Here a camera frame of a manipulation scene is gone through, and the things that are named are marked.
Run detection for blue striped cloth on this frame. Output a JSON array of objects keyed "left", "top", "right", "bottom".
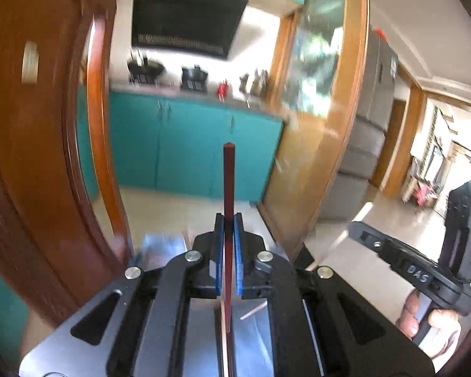
[{"left": 136, "top": 232, "right": 274, "bottom": 376}]

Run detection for cream white chopstick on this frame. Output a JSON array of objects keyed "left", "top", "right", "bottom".
[{"left": 219, "top": 300, "right": 230, "bottom": 377}]

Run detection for wooden glass sliding door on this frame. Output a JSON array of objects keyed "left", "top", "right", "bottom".
[{"left": 258, "top": 0, "right": 370, "bottom": 260}]

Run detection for dark red chopstick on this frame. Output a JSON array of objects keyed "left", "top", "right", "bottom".
[{"left": 223, "top": 142, "right": 236, "bottom": 376}]

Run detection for stainless steel pot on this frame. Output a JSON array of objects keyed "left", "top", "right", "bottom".
[{"left": 239, "top": 70, "right": 269, "bottom": 100}]

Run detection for black tracker mount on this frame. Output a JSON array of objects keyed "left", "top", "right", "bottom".
[{"left": 438, "top": 180, "right": 471, "bottom": 283}]

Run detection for black wok with lid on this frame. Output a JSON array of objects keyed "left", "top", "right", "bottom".
[{"left": 127, "top": 49, "right": 166, "bottom": 84}]

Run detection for person's right hand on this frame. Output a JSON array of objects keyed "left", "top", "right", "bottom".
[{"left": 395, "top": 287, "right": 462, "bottom": 360}]

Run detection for black clay pot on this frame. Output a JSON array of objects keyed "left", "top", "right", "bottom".
[{"left": 181, "top": 66, "right": 208, "bottom": 93}]

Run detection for black range hood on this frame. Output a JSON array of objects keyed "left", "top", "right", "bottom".
[{"left": 131, "top": 0, "right": 248, "bottom": 60}]

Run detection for carved wooden chair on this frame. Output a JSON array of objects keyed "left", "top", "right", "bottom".
[{"left": 0, "top": 0, "right": 133, "bottom": 326}]

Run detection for red kettle bottle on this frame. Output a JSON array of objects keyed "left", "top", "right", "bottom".
[{"left": 217, "top": 80, "right": 230, "bottom": 102}]

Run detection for silver refrigerator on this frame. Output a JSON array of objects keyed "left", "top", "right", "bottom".
[{"left": 318, "top": 30, "right": 398, "bottom": 221}]

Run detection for teal lower kitchen cabinets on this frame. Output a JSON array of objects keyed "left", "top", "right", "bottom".
[{"left": 110, "top": 89, "right": 282, "bottom": 203}]

